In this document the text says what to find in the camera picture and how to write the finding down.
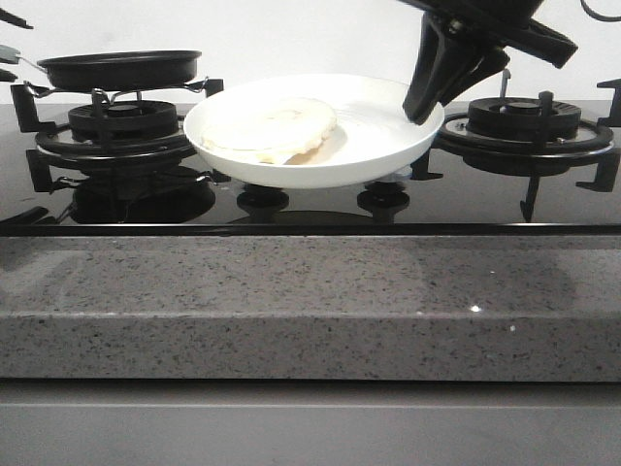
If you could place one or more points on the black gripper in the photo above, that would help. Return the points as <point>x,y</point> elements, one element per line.
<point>495,24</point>

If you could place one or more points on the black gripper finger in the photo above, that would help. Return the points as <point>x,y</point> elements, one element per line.
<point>14,20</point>

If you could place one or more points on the black frying pan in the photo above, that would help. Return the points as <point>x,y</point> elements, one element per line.
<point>129,70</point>

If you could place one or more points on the white round plate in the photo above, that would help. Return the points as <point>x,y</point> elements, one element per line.
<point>372,139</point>

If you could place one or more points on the fried egg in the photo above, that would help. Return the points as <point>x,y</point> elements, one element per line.
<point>271,133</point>

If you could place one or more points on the right black gas burner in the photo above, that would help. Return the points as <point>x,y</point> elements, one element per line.
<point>521,118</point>

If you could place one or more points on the black gas burner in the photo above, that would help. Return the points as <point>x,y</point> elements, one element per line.
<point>521,118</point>
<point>125,121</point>

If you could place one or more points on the black glass gas cooktop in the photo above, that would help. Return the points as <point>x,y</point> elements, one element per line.
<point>444,194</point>

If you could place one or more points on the left black pan support grate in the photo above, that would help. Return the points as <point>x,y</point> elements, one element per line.
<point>55,140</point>

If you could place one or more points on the black pan support grate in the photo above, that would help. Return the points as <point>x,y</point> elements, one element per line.
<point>591,139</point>
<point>55,140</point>

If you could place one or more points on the right silver stove knob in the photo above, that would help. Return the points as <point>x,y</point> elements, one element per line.
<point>400,175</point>

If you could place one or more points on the left black gas burner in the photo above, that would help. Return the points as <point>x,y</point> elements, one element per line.
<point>125,121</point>

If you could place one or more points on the right black pan support grate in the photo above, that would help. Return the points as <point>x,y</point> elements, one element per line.
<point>591,139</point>

